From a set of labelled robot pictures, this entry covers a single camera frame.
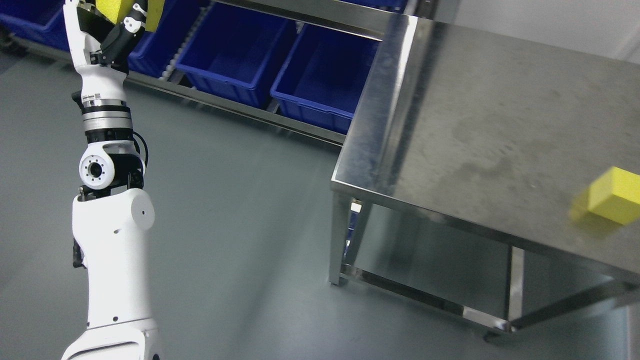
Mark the steel shelf rack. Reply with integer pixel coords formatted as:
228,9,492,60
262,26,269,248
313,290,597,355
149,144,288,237
1,0,405,155

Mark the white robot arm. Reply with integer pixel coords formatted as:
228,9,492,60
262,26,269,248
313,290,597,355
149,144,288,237
62,92,163,360

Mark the stainless steel table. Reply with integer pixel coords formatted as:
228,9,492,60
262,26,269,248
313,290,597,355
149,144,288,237
328,14,639,341

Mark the yellow foam block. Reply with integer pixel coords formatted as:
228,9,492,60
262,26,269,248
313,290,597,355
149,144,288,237
94,0,165,32
587,166,640,226

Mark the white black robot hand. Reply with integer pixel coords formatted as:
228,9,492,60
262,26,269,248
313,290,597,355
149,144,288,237
62,0,153,107

